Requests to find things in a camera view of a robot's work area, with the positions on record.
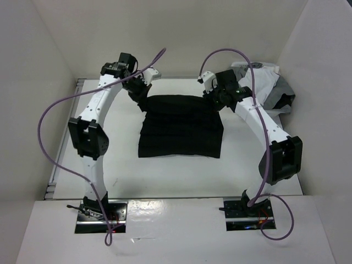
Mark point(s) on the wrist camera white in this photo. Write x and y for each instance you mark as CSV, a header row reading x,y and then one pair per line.
x,y
151,74
209,81

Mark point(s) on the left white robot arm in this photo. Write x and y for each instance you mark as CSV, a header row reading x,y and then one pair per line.
x,y
88,136

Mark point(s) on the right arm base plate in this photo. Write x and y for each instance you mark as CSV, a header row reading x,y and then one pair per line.
x,y
237,218

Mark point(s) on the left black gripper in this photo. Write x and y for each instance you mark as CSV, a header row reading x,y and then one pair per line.
x,y
142,95

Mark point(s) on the white laundry basket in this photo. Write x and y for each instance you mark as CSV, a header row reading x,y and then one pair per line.
x,y
240,69

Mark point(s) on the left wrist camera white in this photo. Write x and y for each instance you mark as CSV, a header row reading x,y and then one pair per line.
x,y
151,74

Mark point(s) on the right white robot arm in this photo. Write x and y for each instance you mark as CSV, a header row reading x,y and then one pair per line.
x,y
282,153

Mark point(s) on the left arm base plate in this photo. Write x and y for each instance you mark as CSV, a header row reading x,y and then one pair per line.
x,y
92,222

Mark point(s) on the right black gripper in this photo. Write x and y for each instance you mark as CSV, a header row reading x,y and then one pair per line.
x,y
209,95

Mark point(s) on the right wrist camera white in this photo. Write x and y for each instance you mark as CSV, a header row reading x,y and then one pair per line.
x,y
209,81

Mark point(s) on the grey garment in basket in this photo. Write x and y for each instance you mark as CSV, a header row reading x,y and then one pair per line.
x,y
281,97

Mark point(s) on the black pleated skirt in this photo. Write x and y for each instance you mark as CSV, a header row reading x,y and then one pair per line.
x,y
179,125

